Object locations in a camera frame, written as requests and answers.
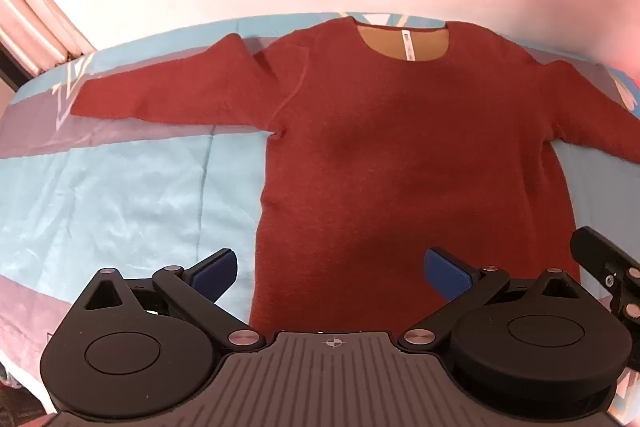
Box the pink floral curtain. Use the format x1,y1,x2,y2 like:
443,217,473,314
0,0,97,78

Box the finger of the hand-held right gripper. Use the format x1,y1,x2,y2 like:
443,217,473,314
571,227,640,324

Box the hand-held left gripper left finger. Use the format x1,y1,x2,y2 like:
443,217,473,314
75,248,266,352

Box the red knit sweater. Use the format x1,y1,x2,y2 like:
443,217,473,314
70,17,640,348

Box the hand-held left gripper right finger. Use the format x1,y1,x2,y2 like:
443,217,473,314
397,248,597,352

